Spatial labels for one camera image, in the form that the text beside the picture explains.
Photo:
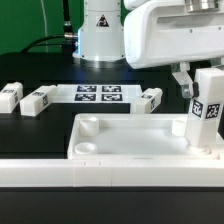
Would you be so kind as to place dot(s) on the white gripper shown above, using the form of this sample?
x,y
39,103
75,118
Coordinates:
x,y
164,32

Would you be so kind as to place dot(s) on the white desk top tray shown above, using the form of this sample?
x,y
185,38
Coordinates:
x,y
146,136

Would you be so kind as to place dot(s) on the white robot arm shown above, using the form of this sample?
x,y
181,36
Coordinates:
x,y
101,37

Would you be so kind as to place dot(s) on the white base marker plate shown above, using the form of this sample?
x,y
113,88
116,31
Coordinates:
x,y
92,93

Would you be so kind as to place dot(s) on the white L-shaped obstacle fence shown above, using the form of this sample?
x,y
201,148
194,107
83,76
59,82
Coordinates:
x,y
97,171

